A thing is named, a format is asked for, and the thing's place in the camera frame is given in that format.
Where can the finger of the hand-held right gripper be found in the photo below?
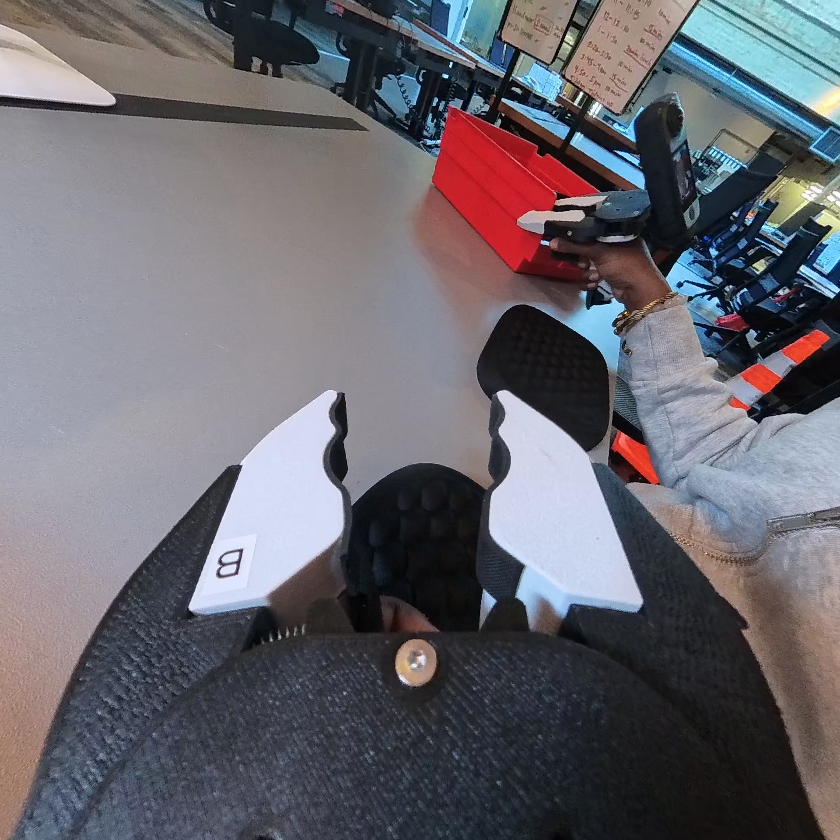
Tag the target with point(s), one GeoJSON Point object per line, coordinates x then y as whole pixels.
{"type": "Point", "coordinates": [581, 201]}
{"type": "Point", "coordinates": [544, 221]}

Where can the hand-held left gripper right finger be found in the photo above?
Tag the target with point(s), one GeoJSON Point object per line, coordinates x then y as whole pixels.
{"type": "Point", "coordinates": [558, 512]}

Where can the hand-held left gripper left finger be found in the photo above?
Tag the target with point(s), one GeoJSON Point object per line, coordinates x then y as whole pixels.
{"type": "Point", "coordinates": [282, 499]}

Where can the red plastic bin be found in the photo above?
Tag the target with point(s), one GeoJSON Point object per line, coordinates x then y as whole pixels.
{"type": "Point", "coordinates": [485, 190]}

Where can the person's right hand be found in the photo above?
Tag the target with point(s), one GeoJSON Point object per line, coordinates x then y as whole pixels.
{"type": "Point", "coordinates": [623, 272]}

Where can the person's left hand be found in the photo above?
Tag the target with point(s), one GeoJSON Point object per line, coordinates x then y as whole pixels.
{"type": "Point", "coordinates": [407, 617]}

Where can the dark foam pad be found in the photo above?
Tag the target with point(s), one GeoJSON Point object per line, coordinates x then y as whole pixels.
{"type": "Point", "coordinates": [544, 367]}
{"type": "Point", "coordinates": [420, 544]}

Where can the row of black office chairs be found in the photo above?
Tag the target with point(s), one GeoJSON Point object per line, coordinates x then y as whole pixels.
{"type": "Point", "coordinates": [754, 275]}

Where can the large handwritten whiteboard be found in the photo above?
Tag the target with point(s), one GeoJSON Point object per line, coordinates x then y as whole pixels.
{"type": "Point", "coordinates": [623, 46]}

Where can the small handwritten whiteboard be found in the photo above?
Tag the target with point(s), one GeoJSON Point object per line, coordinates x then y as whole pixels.
{"type": "Point", "coordinates": [538, 26]}

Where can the orange traffic cone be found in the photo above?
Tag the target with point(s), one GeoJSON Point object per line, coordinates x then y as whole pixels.
{"type": "Point", "coordinates": [761, 380]}

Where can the black office chair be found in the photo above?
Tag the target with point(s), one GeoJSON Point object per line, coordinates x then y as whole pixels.
{"type": "Point", "coordinates": [275, 46]}

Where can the white poster stand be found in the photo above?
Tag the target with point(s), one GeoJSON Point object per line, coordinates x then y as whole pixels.
{"type": "Point", "coordinates": [39, 79]}

